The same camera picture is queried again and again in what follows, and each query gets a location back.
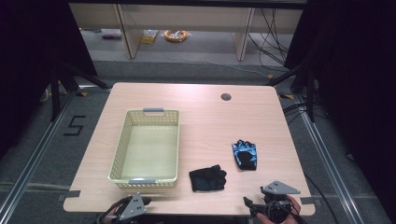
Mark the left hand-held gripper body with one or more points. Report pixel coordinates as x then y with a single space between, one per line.
133 207

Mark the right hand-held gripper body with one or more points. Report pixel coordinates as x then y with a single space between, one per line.
277 194

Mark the person's right hand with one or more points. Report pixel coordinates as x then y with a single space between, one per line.
294 207

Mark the person's left hand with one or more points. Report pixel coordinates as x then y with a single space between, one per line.
109 219

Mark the grey tape strip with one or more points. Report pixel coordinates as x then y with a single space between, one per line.
307 200
72 194

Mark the blue and black fingerless glove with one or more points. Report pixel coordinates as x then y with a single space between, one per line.
246 155

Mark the pale yellow plastic basket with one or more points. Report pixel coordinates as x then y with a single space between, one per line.
149 146

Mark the yellow black tape piece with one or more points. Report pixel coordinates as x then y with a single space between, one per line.
286 96
82 93

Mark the black metal stand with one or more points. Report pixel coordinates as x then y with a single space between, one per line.
56 93
309 93

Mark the grey table grommet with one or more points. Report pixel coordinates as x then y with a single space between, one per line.
226 96

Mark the black curtain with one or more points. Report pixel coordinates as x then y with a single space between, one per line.
355 77
28 62

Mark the yellow packet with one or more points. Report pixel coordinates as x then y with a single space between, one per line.
149 36

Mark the dark flat device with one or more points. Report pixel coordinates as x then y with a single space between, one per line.
111 36

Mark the white shelf unit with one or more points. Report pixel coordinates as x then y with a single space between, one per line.
186 18

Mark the aluminium floor rail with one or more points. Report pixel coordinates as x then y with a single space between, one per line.
34 155
330 161

